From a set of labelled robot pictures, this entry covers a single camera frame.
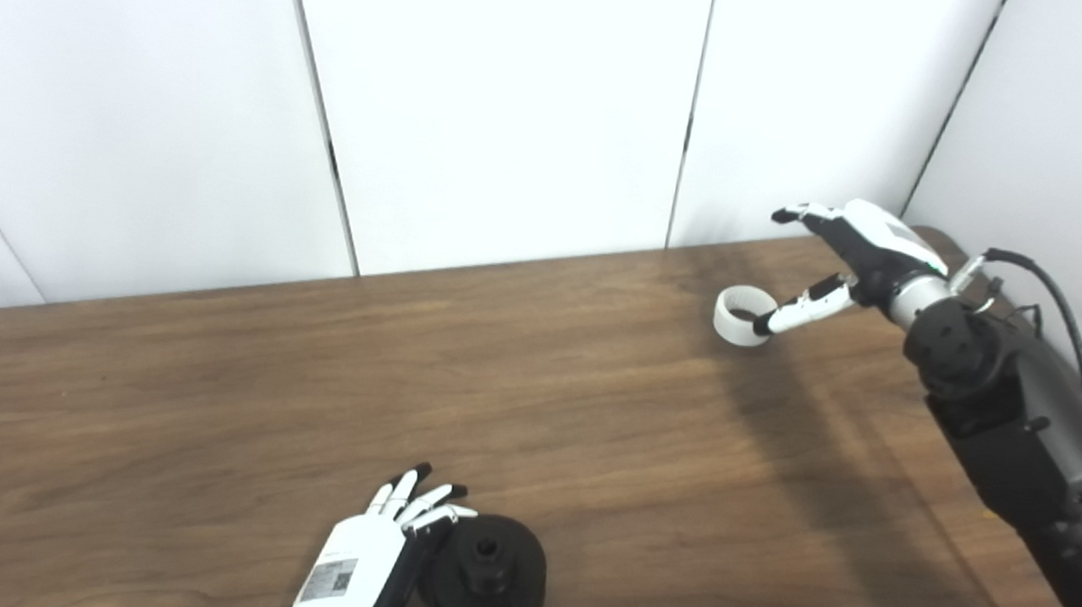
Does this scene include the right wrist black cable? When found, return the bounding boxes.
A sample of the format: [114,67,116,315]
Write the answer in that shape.
[943,245,1082,414]

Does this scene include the right arm thin wire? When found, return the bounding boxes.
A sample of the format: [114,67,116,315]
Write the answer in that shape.
[972,275,1050,342]

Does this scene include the round black stepped part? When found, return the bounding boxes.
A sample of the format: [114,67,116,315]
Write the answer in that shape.
[415,509,552,607]

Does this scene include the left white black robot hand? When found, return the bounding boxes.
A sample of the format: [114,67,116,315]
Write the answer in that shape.
[292,454,530,607]

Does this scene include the white toothed ring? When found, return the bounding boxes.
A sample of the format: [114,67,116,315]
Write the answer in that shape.
[712,283,781,350]

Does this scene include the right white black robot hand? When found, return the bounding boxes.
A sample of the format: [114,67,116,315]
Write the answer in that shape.
[753,193,954,350]

